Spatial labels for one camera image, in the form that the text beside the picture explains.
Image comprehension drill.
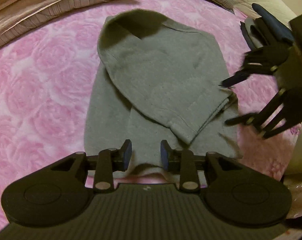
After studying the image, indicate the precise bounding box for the grey sweater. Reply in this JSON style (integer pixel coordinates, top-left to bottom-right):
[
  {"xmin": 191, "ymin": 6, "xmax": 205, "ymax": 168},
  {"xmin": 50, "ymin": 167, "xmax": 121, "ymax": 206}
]
[{"xmin": 84, "ymin": 9, "xmax": 240, "ymax": 178}]

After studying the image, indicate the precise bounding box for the folded dark clothes stack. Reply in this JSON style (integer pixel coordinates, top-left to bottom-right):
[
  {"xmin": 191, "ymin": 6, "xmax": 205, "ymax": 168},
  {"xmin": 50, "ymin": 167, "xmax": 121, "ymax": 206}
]
[{"xmin": 240, "ymin": 3, "xmax": 294, "ymax": 50}]

